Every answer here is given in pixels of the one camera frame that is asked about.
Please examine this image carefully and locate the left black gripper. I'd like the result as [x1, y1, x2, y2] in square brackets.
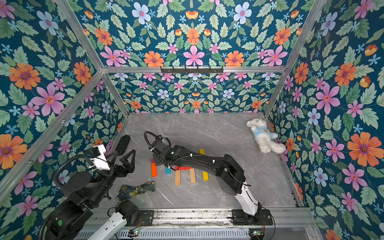
[88, 149, 136, 206]

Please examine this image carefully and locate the long orange block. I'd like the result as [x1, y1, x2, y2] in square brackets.
[151, 163, 158, 178]

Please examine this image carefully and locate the natural wood block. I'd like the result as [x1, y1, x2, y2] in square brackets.
[175, 170, 181, 186]
[189, 168, 197, 184]

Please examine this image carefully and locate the red block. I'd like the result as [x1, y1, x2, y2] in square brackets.
[175, 166, 192, 171]

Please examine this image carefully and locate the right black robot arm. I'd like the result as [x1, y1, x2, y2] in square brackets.
[149, 139, 262, 225]

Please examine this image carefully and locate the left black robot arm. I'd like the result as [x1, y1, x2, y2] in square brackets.
[38, 145, 136, 240]

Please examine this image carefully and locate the black oval case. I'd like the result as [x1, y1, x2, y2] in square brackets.
[115, 135, 131, 156]

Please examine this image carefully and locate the floral patterned pouch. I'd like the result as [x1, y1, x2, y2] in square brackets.
[116, 181, 156, 202]

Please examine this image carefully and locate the white teddy bear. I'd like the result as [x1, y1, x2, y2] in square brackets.
[246, 118, 286, 154]

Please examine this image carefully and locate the black hook rail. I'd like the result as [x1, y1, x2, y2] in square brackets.
[160, 67, 224, 74]

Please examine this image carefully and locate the metal base rail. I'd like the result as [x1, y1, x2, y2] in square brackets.
[142, 207, 318, 228]

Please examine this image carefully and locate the left aluminium frame bar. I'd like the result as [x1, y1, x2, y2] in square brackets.
[1, 70, 104, 204]

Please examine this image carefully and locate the horizontal aluminium frame bar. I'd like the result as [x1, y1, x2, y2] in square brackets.
[102, 66, 286, 74]

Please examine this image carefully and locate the aluminium frame post back left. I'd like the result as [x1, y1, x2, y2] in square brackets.
[56, 1, 129, 119]

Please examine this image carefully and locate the aluminium frame post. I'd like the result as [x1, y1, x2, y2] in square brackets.
[56, 1, 129, 119]
[264, 0, 327, 119]

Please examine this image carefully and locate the aluminium frame post back right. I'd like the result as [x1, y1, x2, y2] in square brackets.
[264, 0, 327, 119]

